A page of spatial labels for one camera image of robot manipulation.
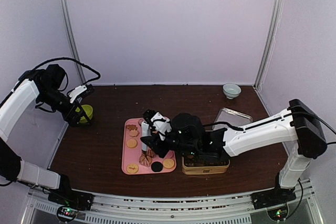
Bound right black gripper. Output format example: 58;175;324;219
141;129;200;158

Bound plain round cookie bottom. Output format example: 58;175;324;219
139;150;155;167

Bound metal serving tongs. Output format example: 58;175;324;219
138;120;155;167

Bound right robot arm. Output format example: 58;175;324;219
141;99;328;204

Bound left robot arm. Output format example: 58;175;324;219
1;64;92;205

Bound green plastic bowl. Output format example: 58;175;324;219
79;104;93;124

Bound beige round biscuit corner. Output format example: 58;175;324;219
163;158;175;169

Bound black sandwich cookie lower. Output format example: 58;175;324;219
151;162;163;173

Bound pink plastic tray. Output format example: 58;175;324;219
121;118;176;175

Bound beige round biscuit left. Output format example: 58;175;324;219
126;138;138;148

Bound gold cookie tin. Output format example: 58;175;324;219
182;157;230;175

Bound biscuit with pink stick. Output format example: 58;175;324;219
126;163;139;174

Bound silver tin lid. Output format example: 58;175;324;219
214;108;253;130

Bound pale ceramic bowl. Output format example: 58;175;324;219
223;83;242;99

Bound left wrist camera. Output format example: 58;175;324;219
67;84;94;103

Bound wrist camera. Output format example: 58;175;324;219
141;110;172;141
67;84;94;103

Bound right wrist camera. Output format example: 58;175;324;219
141;110;172;141

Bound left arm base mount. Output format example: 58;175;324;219
47;190;94;223

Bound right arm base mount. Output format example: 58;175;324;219
251;188;296;222

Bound left aluminium frame post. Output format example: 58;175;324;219
55;0;88;90

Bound aluminium frame post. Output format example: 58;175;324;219
254;0;284;91
55;0;88;90

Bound right aluminium frame post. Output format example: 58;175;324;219
254;0;284;91

